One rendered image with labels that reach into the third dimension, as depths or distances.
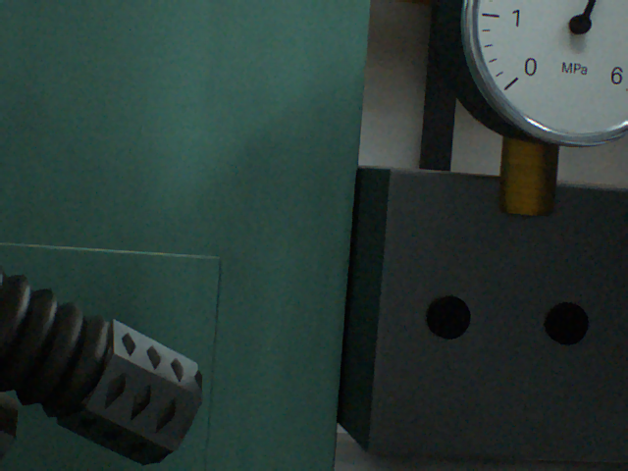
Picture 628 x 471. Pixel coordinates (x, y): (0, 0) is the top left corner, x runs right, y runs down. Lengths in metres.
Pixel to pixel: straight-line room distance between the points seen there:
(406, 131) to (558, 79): 2.55
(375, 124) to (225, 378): 2.49
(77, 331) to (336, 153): 0.13
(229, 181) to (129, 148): 0.03
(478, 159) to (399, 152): 0.19
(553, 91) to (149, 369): 0.13
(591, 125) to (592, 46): 0.02
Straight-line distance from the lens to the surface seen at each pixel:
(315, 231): 0.37
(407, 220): 0.34
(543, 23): 0.33
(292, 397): 0.38
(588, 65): 0.33
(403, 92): 2.87
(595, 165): 3.00
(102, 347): 0.27
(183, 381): 0.28
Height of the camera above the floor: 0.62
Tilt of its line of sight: 3 degrees down
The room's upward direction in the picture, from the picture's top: 4 degrees clockwise
